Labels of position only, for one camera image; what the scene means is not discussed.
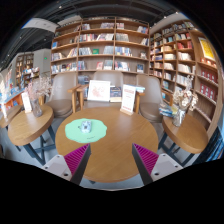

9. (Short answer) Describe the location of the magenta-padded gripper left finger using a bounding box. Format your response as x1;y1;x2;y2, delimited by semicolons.
42;143;92;186

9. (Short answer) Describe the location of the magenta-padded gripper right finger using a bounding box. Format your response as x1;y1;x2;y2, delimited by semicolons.
131;143;184;186

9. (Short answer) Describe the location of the transparent blue computer mouse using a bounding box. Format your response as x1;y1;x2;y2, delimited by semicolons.
77;120;93;134

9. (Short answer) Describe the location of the green cloud-shaped mouse pad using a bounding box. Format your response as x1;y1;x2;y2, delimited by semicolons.
64;118;108;144

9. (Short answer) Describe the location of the round wooden side table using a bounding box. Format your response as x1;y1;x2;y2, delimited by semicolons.
157;113;210;168
7;104;56;166

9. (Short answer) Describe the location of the stack of colourful books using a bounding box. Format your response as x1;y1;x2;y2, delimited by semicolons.
158;103;180;119

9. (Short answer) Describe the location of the glass vase with pale flowers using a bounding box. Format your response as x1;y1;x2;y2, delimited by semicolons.
171;75;200;128

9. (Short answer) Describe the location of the glass vase with pink flowers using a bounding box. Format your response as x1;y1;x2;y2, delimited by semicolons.
25;75;53;118

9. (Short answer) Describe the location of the white sign on wooden stand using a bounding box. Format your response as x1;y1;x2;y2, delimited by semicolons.
119;83;137;116

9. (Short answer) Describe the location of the light blue book stack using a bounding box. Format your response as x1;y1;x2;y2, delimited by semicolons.
134;85;147;94

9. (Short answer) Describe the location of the dark-covered book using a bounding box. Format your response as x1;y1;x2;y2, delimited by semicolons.
109;86;123;103

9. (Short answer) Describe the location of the white framed picture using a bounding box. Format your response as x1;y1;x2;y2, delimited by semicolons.
86;79;111;103

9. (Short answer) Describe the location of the small white table sign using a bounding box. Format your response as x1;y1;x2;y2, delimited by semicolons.
21;92;34;114

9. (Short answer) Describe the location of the distant wooden bookshelf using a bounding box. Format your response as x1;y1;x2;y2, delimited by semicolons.
14;52;36;81

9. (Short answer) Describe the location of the wooden bookshelf with yellow poster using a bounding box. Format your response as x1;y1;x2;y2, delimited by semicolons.
149;19;223;138

